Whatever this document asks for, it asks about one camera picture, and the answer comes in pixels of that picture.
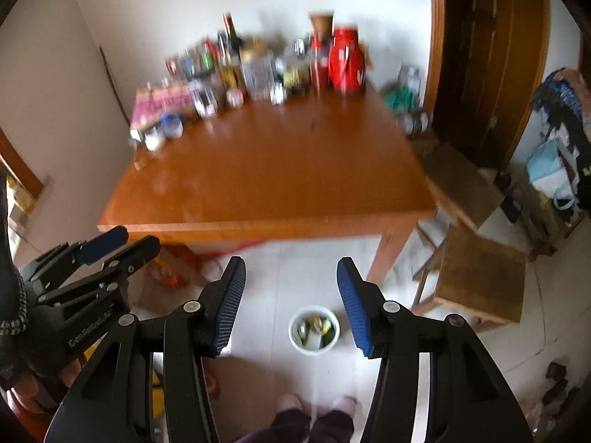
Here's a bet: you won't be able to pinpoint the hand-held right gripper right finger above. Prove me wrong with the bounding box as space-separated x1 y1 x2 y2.
336 257 529 443

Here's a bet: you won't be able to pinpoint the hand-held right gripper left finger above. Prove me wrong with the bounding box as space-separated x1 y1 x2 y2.
44 256 247 443

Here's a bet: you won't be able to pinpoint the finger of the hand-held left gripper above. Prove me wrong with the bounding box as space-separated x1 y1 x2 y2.
34 235 162 305
16 225 130 282

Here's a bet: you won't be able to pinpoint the white plastic bucket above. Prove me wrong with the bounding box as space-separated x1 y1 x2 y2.
288 305 341 356

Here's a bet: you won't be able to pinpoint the person's left forearm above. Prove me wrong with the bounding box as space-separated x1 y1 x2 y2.
0 166 31 393

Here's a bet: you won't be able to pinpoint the person's left hand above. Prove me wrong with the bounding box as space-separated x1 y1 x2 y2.
9 360 86 409

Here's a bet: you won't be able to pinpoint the red plastic bag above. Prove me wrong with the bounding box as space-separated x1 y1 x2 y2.
159 245 204 287

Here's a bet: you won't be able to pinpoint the yellow container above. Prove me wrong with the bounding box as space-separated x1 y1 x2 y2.
150 369 164 425

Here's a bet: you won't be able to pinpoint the reddish wooden chair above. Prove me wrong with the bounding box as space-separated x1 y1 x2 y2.
7 388 51 443

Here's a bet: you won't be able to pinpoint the person's right leg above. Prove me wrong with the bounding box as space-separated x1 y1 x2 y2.
311 410 356 443

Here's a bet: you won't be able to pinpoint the person's leg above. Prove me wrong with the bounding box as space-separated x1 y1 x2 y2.
240 406 312 443
311 410 356 443

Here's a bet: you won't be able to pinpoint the person's left leg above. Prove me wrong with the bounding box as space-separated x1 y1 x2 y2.
240 406 312 443

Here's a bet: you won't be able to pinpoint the blue-lidded jar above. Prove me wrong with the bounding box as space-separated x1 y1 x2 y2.
161 114 183 139

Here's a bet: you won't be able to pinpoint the square wooden stool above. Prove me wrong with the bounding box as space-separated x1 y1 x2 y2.
411 226 528 333
411 141 506 234

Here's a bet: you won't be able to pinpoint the wooden table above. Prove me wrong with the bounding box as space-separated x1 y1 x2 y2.
97 80 438 287

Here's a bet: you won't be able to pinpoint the pink box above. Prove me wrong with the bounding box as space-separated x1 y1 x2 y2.
129 87 192 141

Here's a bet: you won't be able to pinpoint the glass cup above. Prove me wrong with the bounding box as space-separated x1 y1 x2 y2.
190 80 219 118

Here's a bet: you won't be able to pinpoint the dark blue object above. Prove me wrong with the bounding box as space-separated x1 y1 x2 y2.
494 171 522 224

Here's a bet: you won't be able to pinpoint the pile of assorted packets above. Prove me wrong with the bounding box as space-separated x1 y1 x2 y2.
165 39 220 84

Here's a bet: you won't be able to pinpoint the amber oil bottle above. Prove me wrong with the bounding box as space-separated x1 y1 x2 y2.
218 32 243 97

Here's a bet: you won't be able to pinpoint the dark shoes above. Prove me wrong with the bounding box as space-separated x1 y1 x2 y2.
545 362 568 402

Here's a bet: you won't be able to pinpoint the clear plastic jar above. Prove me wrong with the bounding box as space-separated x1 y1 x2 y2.
240 51 277 101

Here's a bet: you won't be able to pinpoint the green plastic bag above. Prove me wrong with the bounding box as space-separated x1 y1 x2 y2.
384 87 419 111

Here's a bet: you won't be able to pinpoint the dark wine bottle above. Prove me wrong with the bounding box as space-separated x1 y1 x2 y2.
222 13 245 54

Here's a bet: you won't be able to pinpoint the dark jar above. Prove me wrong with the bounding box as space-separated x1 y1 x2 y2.
283 67 310 90

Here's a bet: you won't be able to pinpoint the tall glass jar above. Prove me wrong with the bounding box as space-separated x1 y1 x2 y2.
399 67 422 95

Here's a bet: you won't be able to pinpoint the light blue bag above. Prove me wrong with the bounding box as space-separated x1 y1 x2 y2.
526 138 578 210

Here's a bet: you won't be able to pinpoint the red bottle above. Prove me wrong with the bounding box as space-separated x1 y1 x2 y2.
308 39 329 92

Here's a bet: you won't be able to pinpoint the red thermos jug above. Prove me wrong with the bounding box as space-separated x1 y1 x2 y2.
328 28 368 93

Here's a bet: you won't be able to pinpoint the dark wooden door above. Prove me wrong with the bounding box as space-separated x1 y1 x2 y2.
427 0 550 171

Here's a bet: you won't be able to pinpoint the pile of clothes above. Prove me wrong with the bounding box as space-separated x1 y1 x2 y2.
531 68 591 208

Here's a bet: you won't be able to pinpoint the wooden window frame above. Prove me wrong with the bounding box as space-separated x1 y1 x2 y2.
0 127 44 204

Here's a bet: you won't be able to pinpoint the dark wall cable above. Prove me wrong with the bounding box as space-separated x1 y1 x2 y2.
99 46 132 125

